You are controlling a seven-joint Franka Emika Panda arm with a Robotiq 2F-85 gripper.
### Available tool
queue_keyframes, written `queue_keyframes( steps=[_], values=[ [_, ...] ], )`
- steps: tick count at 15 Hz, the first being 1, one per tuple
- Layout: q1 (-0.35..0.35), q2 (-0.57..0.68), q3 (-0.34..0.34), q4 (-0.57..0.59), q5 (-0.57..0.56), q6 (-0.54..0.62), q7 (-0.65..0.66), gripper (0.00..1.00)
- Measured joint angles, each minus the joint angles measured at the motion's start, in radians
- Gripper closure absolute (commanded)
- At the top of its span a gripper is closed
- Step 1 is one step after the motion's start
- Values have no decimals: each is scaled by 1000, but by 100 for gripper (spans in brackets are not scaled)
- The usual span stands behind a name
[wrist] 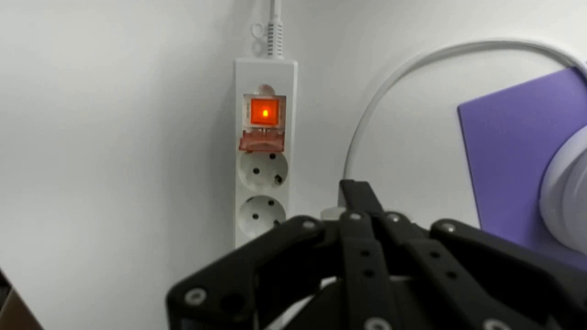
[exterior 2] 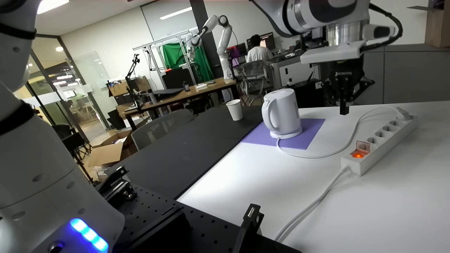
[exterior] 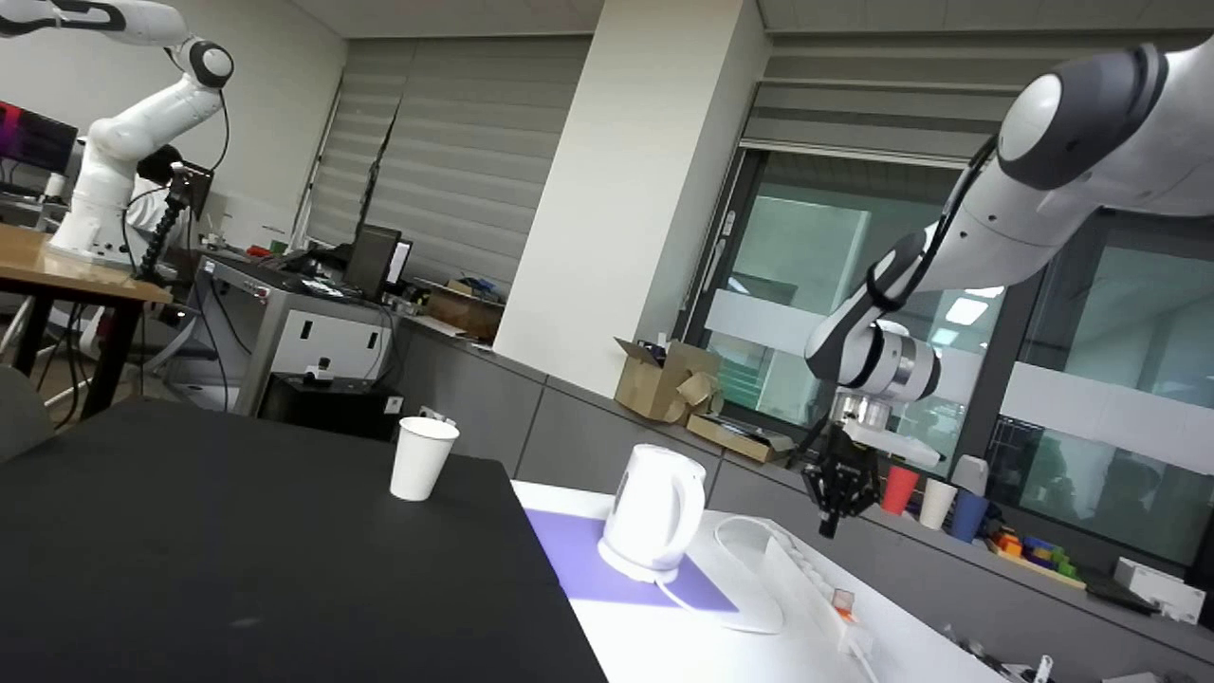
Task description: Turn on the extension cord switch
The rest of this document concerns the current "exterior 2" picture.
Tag white power strip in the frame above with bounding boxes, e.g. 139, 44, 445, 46
341, 112, 419, 176

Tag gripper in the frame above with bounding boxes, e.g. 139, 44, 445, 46
318, 56, 375, 116

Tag aluminium frame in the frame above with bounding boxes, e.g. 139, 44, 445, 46
133, 28, 201, 90

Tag white kettle cable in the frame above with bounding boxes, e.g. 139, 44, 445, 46
276, 105, 414, 160

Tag wooden table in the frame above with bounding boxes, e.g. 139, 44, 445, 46
121, 77, 238, 131

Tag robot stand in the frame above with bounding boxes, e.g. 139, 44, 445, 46
94, 183, 303, 253

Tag white paper cup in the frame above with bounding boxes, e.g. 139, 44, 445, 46
226, 99, 244, 122

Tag grey folding chair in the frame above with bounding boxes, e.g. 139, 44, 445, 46
238, 59, 272, 106

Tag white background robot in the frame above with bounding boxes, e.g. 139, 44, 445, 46
186, 14, 237, 82

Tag cardboard box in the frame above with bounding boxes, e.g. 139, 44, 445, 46
108, 76, 152, 98

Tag person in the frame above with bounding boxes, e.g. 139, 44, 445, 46
246, 34, 275, 64

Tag black chair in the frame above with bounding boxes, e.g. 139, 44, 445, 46
52, 123, 94, 184

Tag wooden shelf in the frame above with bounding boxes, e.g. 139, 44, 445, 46
407, 0, 450, 48

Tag camera on mount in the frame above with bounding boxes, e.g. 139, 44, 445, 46
124, 53, 156, 110

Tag heap of cardboard boxes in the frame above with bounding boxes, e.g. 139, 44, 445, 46
87, 128, 138, 168

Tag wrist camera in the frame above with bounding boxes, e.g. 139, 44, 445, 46
300, 40, 366, 65

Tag white cabinet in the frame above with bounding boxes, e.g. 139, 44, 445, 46
269, 53, 320, 90

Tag green cloth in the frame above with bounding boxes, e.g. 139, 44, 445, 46
162, 43, 215, 83

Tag white electric kettle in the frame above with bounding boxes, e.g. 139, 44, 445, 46
261, 88, 303, 140

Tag white power strip cable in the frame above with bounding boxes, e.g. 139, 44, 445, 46
274, 167, 352, 244

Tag grey office chair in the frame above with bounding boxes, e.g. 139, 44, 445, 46
130, 109, 196, 152

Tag black clamp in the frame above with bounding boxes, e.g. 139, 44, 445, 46
231, 203, 265, 253
95, 165, 138, 201

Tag row of monitors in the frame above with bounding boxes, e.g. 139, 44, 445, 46
226, 32, 276, 59

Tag purple mat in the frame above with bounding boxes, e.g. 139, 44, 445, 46
240, 118, 326, 150

